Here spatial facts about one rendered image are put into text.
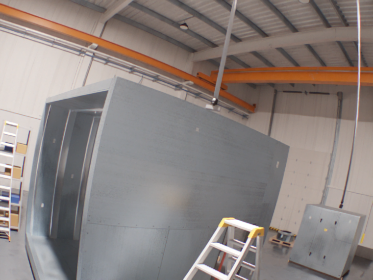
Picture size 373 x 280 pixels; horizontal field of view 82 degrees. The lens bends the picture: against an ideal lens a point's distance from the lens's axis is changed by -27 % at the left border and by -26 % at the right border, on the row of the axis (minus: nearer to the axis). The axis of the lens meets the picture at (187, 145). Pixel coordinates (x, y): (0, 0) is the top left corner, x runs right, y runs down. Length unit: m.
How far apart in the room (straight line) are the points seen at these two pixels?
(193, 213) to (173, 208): 0.25
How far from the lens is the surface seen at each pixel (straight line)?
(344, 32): 9.45
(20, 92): 10.32
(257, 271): 2.53
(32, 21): 10.40
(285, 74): 11.10
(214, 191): 2.74
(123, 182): 2.12
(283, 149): 3.67
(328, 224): 8.67
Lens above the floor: 2.76
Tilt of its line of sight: 2 degrees up
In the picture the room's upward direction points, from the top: 13 degrees clockwise
